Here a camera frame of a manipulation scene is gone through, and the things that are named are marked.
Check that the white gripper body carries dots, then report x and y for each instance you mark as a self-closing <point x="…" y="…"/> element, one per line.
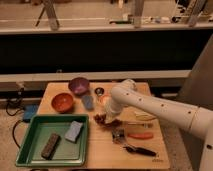
<point x="110" y="117"/>

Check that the white cup orange inside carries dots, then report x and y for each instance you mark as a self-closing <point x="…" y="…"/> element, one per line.
<point x="103" y="99"/>

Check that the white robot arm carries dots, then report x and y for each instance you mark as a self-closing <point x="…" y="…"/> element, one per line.
<point x="196" y="120"/>

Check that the small metal cup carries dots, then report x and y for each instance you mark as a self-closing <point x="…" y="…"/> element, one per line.
<point x="99" y="91"/>

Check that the yellow banana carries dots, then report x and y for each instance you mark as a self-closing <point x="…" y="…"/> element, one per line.
<point x="143" y="116"/>

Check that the grey blue sponge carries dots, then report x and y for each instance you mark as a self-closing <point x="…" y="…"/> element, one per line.
<point x="73" y="131"/>

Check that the small fork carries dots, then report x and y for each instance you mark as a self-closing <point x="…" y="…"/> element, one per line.
<point x="146" y="125"/>

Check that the purple bowl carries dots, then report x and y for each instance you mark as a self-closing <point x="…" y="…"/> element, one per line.
<point x="79" y="86"/>

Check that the orange carrot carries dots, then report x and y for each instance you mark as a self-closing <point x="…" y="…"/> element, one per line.
<point x="143" y="136"/>

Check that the orange bowl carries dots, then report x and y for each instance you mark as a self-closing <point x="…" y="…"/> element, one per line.
<point x="62" y="102"/>

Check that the green plastic tray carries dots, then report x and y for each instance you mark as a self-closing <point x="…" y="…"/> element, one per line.
<point x="67" y="153"/>

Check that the dark brown sponge block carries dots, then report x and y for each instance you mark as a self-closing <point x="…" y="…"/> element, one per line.
<point x="50" y="146"/>

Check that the blue box on floor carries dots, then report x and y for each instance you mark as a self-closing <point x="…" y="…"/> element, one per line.
<point x="30" y="111"/>

